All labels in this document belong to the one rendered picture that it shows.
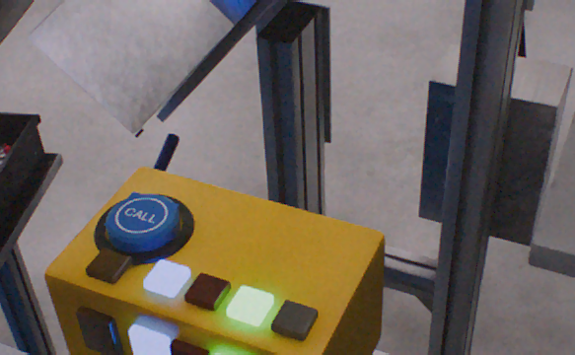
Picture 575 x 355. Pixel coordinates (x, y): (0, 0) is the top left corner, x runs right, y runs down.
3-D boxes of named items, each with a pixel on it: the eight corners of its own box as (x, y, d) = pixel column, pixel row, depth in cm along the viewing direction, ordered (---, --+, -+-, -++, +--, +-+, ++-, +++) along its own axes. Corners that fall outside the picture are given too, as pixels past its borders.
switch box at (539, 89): (530, 248, 107) (558, 106, 93) (417, 218, 112) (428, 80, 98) (544, 203, 113) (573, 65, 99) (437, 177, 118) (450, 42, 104)
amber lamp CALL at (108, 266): (133, 262, 44) (131, 254, 44) (114, 286, 43) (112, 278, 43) (105, 253, 45) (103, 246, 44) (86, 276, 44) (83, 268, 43)
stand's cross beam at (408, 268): (446, 282, 113) (448, 261, 111) (437, 303, 111) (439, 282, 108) (319, 246, 120) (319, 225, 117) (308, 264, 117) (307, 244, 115)
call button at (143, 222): (194, 222, 47) (190, 198, 46) (158, 269, 44) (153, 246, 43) (135, 204, 49) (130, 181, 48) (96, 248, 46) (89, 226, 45)
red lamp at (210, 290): (232, 288, 43) (231, 280, 42) (215, 313, 41) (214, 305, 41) (201, 278, 43) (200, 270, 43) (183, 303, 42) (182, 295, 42)
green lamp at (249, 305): (274, 302, 42) (274, 294, 41) (258, 327, 40) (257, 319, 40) (243, 292, 42) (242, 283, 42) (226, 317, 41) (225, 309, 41)
